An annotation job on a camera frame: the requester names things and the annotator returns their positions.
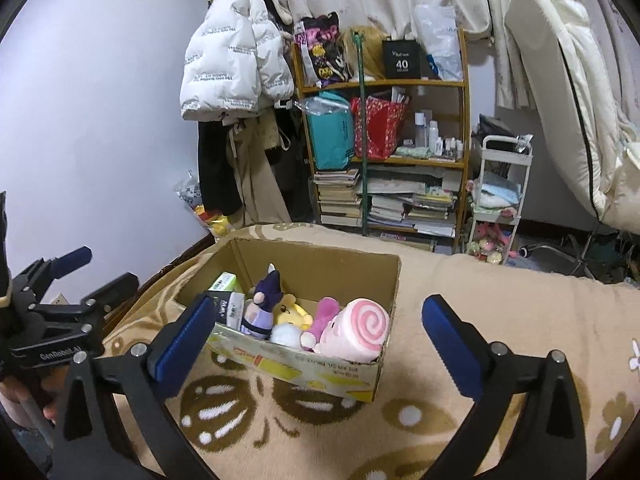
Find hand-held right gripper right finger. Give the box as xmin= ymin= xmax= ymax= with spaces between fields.
xmin=421 ymin=294 xmax=588 ymax=480

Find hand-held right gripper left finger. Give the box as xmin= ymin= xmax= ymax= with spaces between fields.
xmin=52 ymin=294 xmax=221 ymax=480

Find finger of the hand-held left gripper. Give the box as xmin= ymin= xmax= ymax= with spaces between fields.
xmin=50 ymin=272 xmax=140 ymax=332
xmin=12 ymin=246 xmax=94 ymax=302

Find black carton box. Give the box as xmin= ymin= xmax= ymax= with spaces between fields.
xmin=202 ymin=290 xmax=246 ymax=331

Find green carton box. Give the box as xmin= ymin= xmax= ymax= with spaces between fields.
xmin=210 ymin=271 xmax=246 ymax=295

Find purple plush doll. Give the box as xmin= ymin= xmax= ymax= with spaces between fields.
xmin=240 ymin=262 xmax=283 ymax=338

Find pink swirl roll plush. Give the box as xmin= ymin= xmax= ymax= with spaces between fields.
xmin=315 ymin=297 xmax=391 ymax=363

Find white fluffy plush toy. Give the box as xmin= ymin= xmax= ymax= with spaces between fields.
xmin=270 ymin=322 xmax=303 ymax=348

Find printed cardboard box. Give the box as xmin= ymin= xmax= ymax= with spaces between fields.
xmin=175 ymin=237 xmax=402 ymax=403

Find person's left hand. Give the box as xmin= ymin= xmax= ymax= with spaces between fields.
xmin=0 ymin=369 xmax=68 ymax=428

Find beige printed blanket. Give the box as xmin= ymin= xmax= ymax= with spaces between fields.
xmin=100 ymin=222 xmax=640 ymax=480

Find yellow plush toy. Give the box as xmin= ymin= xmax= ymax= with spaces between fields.
xmin=272 ymin=294 xmax=316 ymax=331

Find bag of snacks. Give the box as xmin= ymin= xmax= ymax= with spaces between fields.
xmin=174 ymin=170 xmax=236 ymax=236

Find pink plush toy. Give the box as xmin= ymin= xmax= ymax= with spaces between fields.
xmin=300 ymin=296 xmax=346 ymax=353

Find wide pile of books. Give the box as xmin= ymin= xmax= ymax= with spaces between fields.
xmin=367 ymin=165 xmax=463 ymax=238

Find dark hanging coat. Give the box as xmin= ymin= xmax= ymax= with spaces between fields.
xmin=197 ymin=110 xmax=313 ymax=221

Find white trolley cart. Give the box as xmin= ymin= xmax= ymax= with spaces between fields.
xmin=465 ymin=134 xmax=533 ymax=266

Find beige hanging trousers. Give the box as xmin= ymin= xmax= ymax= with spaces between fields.
xmin=225 ymin=115 xmax=293 ymax=228

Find green pole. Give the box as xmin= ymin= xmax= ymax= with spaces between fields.
xmin=351 ymin=30 xmax=371 ymax=237

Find small stack of books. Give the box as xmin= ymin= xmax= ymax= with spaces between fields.
xmin=312 ymin=167 xmax=363 ymax=227

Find group of cosmetic bottles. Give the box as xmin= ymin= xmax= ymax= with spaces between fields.
xmin=412 ymin=110 xmax=466 ymax=158

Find red patterned bag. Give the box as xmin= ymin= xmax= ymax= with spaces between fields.
xmin=350 ymin=94 xmax=411 ymax=161

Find wooden shelf rack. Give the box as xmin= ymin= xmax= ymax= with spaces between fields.
xmin=290 ymin=27 xmax=473 ymax=253

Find teal bag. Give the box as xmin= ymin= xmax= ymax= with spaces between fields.
xmin=300 ymin=91 xmax=353 ymax=171

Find white puffer jacket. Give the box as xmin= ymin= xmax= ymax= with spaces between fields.
xmin=180 ymin=0 xmax=296 ymax=122

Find white mattress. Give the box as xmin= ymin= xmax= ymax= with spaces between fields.
xmin=504 ymin=0 xmax=640 ymax=236

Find black gift box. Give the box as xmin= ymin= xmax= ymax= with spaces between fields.
xmin=382 ymin=37 xmax=431 ymax=80

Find blond wig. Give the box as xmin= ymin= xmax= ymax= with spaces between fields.
xmin=340 ymin=27 xmax=388 ymax=78

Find white plastic bag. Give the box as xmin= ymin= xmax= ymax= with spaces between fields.
xmin=414 ymin=2 xmax=463 ymax=82

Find black pink patterned bag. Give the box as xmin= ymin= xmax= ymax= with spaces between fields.
xmin=294 ymin=12 xmax=353 ymax=88

